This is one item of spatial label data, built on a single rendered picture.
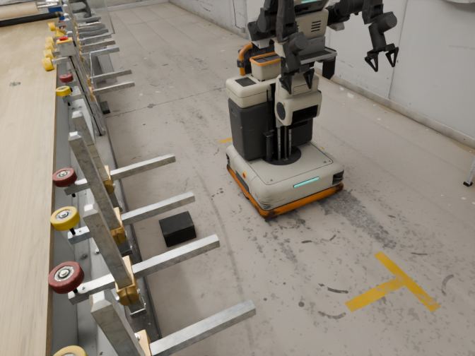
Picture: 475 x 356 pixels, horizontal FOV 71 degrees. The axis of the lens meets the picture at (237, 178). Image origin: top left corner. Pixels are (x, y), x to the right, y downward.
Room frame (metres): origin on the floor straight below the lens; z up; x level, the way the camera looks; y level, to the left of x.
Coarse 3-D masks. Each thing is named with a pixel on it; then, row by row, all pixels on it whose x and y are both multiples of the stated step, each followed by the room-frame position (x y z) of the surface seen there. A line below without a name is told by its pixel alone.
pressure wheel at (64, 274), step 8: (64, 264) 0.60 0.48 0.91; (72, 264) 0.59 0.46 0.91; (56, 272) 0.57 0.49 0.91; (64, 272) 0.57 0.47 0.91; (72, 272) 0.57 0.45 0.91; (80, 272) 0.57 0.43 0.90; (48, 280) 0.55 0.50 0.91; (56, 280) 0.55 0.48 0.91; (64, 280) 0.54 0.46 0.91; (72, 280) 0.54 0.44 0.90; (80, 280) 0.56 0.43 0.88; (56, 288) 0.53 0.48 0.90; (64, 288) 0.53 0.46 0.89; (72, 288) 0.54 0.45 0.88
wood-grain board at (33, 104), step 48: (0, 48) 3.28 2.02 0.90; (0, 96) 1.98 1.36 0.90; (48, 96) 1.89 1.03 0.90; (0, 144) 1.35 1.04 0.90; (48, 144) 1.30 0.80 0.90; (0, 192) 0.97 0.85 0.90; (48, 192) 0.94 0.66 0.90; (0, 240) 0.72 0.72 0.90; (48, 240) 0.70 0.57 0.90; (0, 288) 0.55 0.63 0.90; (48, 288) 0.53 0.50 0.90; (0, 336) 0.41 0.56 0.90; (48, 336) 0.41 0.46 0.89
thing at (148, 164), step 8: (152, 160) 1.15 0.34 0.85; (160, 160) 1.14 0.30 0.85; (168, 160) 1.15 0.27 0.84; (120, 168) 1.12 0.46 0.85; (128, 168) 1.11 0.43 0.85; (136, 168) 1.11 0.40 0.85; (144, 168) 1.12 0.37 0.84; (152, 168) 1.13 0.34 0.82; (112, 176) 1.08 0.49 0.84; (120, 176) 1.09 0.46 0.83; (128, 176) 1.10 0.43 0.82; (72, 184) 1.04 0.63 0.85; (80, 184) 1.04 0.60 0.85; (72, 192) 1.02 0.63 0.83
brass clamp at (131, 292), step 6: (126, 258) 0.66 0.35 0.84; (126, 264) 0.63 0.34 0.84; (132, 264) 0.66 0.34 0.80; (132, 270) 0.62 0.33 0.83; (132, 276) 0.59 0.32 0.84; (132, 282) 0.57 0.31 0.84; (120, 288) 0.55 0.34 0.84; (126, 288) 0.55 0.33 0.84; (132, 288) 0.55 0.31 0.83; (138, 288) 0.58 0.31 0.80; (120, 294) 0.54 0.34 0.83; (126, 294) 0.53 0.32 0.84; (132, 294) 0.54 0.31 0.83; (138, 294) 0.55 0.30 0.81; (120, 300) 0.53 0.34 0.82; (126, 300) 0.53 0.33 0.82; (132, 300) 0.53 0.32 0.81
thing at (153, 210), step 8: (192, 192) 0.95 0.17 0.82; (168, 200) 0.92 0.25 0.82; (176, 200) 0.91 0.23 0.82; (184, 200) 0.92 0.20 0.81; (192, 200) 0.93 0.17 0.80; (144, 208) 0.89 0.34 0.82; (152, 208) 0.88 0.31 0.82; (160, 208) 0.89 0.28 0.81; (168, 208) 0.90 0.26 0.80; (128, 216) 0.86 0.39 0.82; (136, 216) 0.86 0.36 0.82; (144, 216) 0.87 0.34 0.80; (152, 216) 0.88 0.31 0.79; (128, 224) 0.85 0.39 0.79; (80, 232) 0.80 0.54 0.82; (88, 232) 0.80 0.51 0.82; (72, 240) 0.78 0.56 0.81; (80, 240) 0.79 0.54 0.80
